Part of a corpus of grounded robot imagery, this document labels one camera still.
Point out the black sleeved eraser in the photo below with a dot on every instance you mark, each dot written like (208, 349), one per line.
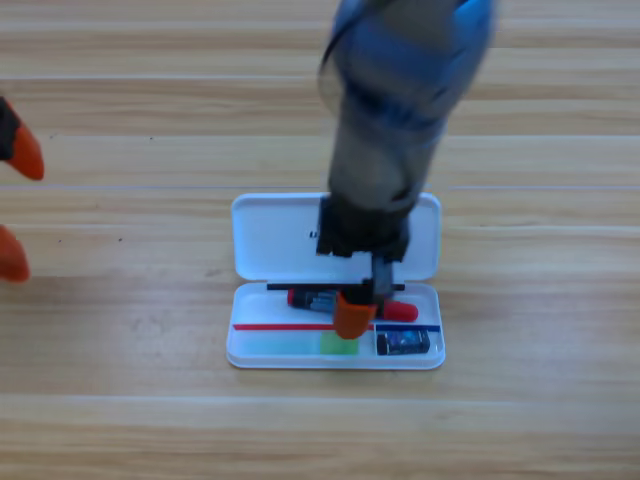
(402, 342)

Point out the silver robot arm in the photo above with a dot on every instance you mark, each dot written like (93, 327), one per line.
(395, 100)

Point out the white Unitree pencil case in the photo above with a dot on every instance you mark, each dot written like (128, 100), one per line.
(270, 235)

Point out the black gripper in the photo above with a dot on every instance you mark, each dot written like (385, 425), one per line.
(360, 230)

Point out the red black marker pen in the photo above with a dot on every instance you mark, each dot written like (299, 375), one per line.
(400, 310)

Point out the green white glue stick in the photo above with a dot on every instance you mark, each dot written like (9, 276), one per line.
(340, 345)

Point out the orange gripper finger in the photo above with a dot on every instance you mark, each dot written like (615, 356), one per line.
(12, 260)
(27, 155)

